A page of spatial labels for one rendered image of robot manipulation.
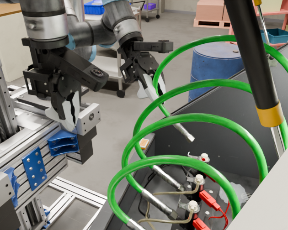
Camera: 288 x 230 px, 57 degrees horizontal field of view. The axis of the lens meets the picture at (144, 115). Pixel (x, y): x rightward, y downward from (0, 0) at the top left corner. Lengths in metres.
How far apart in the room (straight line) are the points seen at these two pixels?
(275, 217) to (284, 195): 0.02
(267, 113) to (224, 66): 2.31
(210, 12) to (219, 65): 4.49
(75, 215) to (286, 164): 1.63
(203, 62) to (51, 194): 1.70
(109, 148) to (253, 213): 2.34
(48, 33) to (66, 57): 0.05
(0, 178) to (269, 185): 0.81
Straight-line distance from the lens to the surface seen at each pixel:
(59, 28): 0.52
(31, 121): 1.26
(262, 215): 0.23
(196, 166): 0.39
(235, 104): 0.96
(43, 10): 0.51
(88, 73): 0.51
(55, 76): 0.54
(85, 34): 0.85
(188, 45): 0.64
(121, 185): 0.87
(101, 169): 2.34
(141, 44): 0.75
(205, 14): 6.97
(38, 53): 0.57
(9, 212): 1.07
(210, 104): 0.97
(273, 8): 4.80
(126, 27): 0.78
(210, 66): 2.55
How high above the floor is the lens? 1.58
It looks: 32 degrees down
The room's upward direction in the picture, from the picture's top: straight up
